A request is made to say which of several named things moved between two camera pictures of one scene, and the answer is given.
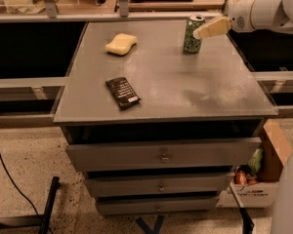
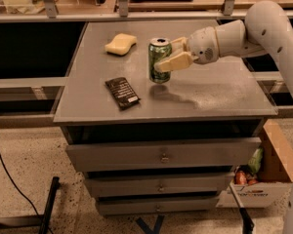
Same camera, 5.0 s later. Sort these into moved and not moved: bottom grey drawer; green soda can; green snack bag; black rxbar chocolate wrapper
Moved: green soda can
Not moved: green snack bag; black rxbar chocolate wrapper; bottom grey drawer
